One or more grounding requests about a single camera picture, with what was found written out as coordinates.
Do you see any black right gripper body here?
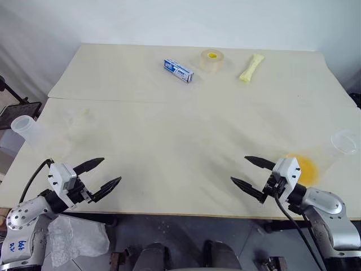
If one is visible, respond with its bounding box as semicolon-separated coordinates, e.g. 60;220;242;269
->
261;171;289;204

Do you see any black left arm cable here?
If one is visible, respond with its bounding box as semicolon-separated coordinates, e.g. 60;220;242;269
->
18;158;55;204

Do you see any pale yellow bone-shaped toy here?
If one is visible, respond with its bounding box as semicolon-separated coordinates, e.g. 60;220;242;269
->
239;54;266;84

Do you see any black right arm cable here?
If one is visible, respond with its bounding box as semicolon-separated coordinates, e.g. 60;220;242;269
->
274;194;329;271

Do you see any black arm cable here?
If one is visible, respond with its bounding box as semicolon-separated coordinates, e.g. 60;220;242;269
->
274;194;329;271
18;158;55;204

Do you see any clear tape roll yellow core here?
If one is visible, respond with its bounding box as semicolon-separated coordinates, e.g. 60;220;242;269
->
199;48;226;73

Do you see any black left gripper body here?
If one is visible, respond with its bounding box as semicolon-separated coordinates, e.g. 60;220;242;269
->
67;176;97;204

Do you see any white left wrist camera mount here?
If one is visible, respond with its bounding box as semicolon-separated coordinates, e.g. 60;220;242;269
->
48;162;78;210

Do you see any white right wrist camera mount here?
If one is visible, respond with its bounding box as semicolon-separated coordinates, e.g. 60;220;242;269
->
271;156;302;202

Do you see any large frosted plastic bottle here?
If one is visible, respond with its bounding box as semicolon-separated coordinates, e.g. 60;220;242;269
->
10;115;71;159

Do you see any crumpled clear plastic wrap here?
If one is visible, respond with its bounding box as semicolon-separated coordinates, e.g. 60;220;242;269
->
46;213;111;268

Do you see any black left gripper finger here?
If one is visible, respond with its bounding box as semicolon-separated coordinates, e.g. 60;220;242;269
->
73;157;105;177
90;176;122;204

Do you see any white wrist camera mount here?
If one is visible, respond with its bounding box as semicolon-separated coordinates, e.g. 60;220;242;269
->
48;162;78;210
271;156;302;202

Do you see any rusty metal bracket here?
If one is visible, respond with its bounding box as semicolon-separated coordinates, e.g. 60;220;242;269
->
110;248;133;271
262;255;288;271

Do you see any blue and white toothpaste box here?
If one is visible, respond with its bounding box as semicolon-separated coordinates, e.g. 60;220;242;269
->
163;58;195;84

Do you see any black metal stand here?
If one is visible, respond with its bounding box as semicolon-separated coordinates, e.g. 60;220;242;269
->
0;75;42;131

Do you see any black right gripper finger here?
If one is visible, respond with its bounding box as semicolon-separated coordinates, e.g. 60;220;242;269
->
230;176;267;204
244;155;276;171

